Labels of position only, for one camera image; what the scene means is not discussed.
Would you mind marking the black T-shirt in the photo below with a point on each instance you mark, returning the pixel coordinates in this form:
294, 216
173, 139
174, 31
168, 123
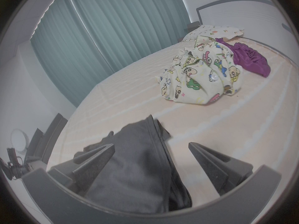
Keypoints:
140, 171

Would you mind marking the white printed pyjama top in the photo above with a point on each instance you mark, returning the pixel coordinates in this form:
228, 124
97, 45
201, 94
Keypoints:
198, 76

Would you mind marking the white printed pillow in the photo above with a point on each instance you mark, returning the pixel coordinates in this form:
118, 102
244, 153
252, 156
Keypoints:
217, 31

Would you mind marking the black chest of drawers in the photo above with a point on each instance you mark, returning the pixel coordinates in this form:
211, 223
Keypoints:
53, 136

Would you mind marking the purple garment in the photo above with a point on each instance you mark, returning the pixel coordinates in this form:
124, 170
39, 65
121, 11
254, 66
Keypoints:
250, 58

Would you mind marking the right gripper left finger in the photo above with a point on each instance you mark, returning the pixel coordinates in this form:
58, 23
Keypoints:
95, 166

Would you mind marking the grey bedside table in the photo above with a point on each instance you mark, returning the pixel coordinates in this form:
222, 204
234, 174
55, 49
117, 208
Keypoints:
192, 27

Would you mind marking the bed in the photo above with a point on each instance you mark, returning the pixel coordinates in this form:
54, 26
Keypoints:
233, 115

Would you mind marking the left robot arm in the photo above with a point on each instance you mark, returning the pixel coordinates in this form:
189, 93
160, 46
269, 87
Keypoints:
14, 166

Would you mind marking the round white-framed mirror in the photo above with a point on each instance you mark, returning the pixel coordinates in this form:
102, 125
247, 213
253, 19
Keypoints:
19, 140

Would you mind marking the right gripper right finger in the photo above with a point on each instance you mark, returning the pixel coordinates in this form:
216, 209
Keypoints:
210, 168

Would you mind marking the black dressing table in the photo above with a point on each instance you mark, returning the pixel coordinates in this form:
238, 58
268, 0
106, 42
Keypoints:
36, 141

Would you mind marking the blue-green curtain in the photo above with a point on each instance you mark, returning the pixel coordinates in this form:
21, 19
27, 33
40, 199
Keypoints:
130, 24
70, 62

